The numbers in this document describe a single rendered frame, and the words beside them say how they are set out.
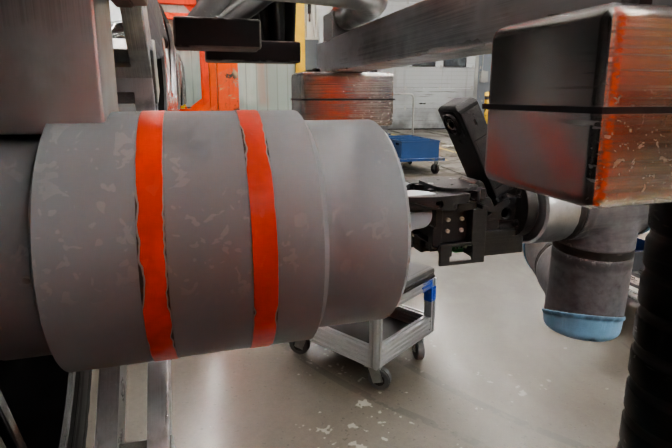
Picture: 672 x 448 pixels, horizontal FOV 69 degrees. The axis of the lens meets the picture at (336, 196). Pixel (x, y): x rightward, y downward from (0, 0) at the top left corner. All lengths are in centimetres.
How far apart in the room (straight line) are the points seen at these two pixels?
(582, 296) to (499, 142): 50
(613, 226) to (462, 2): 42
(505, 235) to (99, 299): 43
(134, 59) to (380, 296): 34
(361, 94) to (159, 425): 35
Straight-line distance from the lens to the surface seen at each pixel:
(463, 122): 51
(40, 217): 24
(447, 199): 48
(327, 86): 45
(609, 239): 63
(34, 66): 27
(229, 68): 391
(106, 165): 24
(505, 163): 16
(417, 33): 29
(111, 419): 51
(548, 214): 56
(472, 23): 24
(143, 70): 51
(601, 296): 65
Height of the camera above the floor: 93
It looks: 12 degrees down
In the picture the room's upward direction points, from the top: straight up
